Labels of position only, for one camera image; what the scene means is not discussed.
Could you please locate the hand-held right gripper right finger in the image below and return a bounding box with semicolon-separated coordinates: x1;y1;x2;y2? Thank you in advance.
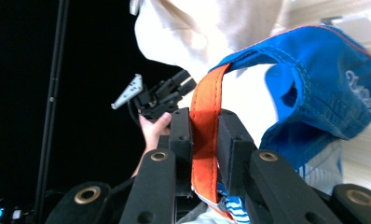
216;108;258;198

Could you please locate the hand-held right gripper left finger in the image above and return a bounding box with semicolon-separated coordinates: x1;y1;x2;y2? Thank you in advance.
168;106;195;198

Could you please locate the beige cap with white lining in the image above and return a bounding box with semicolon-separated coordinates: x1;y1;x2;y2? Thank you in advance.
129;0;299;147

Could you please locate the blue cap with orange brim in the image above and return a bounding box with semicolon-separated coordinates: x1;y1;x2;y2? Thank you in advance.
189;24;371;224

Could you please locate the black metal stand pole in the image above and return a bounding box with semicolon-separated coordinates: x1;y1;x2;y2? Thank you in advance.
34;0;71;217

